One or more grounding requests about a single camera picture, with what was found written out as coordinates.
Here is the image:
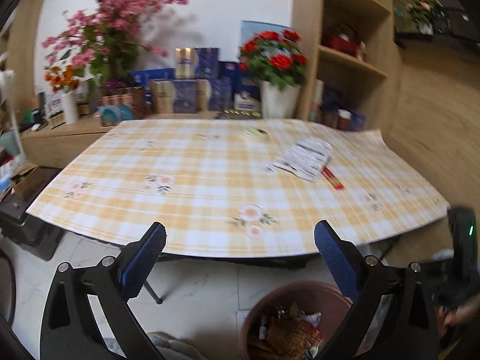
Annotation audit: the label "dark blue gold gift box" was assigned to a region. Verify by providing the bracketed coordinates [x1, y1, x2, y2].
[175, 47, 220, 79]
[197, 79, 233, 111]
[149, 79, 198, 114]

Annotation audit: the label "yellow checked tablecloth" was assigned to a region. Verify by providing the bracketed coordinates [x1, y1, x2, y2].
[25, 118, 451, 261]

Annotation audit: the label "pink blossom bouquet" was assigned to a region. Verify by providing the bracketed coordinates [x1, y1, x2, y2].
[41, 0, 190, 98]

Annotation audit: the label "stack of pastel cups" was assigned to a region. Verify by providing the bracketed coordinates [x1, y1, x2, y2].
[309, 79, 325, 121]

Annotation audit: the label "red rose plant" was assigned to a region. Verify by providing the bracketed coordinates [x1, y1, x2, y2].
[239, 30, 308, 91]

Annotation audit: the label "brown plastic bin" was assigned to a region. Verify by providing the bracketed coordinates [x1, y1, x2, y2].
[240, 280, 353, 360]

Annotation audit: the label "red gift basket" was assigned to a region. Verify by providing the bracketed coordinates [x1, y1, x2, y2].
[322, 22, 366, 60]

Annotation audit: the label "flat blue box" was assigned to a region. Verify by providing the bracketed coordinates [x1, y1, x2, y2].
[133, 68, 176, 87]

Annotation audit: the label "clear printed plastic wrapper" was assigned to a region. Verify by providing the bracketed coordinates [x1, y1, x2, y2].
[266, 137, 334, 182]

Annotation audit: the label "woven flower basket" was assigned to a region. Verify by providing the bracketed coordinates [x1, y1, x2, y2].
[97, 87, 147, 126]

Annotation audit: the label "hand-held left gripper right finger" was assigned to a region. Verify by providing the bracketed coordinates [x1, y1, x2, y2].
[313, 219, 439, 360]

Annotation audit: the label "wooden shelf unit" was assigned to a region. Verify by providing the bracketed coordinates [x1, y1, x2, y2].
[292, 0, 398, 132]

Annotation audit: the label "person's right hand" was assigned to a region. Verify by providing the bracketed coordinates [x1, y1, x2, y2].
[437, 300, 480, 346]

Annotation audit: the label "orange flowers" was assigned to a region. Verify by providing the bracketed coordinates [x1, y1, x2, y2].
[44, 65, 81, 92]

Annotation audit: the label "grey fluffy slipper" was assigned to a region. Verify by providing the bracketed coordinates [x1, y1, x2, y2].
[146, 332, 211, 360]

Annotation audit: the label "black floor box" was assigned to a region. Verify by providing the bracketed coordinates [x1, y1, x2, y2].
[0, 195, 66, 261]

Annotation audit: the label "gold leaf tray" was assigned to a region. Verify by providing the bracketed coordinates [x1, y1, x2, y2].
[219, 109, 263, 119]

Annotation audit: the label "narrow red packet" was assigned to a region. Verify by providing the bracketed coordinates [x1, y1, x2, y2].
[322, 168, 345, 192]

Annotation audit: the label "small round green white object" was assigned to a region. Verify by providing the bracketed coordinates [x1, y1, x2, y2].
[242, 127, 269, 141]

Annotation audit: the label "blue white small box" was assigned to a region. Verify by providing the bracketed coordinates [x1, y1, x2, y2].
[233, 80, 262, 113]

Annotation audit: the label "pale pink flower plant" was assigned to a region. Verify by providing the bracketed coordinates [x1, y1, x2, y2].
[407, 0, 445, 34]

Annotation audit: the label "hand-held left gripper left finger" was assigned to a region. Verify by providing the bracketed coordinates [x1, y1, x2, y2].
[39, 221, 167, 360]

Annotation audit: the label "plain dark blue box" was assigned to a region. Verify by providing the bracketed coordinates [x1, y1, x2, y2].
[219, 61, 241, 81]

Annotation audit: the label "white vase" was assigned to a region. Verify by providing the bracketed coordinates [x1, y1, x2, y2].
[62, 91, 79, 124]

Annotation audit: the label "cardboard box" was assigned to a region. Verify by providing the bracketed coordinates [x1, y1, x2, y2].
[11, 163, 49, 197]

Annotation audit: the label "white paper sheet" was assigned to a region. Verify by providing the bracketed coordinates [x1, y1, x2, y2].
[235, 309, 253, 331]

